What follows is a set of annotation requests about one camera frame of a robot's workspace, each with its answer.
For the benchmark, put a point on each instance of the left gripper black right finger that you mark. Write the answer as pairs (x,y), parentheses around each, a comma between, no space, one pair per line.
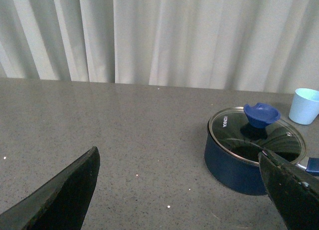
(293,191)

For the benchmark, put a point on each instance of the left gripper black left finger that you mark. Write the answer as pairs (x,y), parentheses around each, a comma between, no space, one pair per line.
(61,203)

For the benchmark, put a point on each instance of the light blue plastic cup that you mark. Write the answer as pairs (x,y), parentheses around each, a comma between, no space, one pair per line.
(305,106)

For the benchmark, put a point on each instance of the dark blue saucepan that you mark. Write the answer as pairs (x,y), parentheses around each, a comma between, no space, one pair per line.
(241,176)

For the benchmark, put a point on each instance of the glass lid with blue knob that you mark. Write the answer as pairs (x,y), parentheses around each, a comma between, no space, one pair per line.
(231,132)

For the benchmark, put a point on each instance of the white pleated curtain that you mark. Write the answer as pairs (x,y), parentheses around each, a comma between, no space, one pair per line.
(254,45)

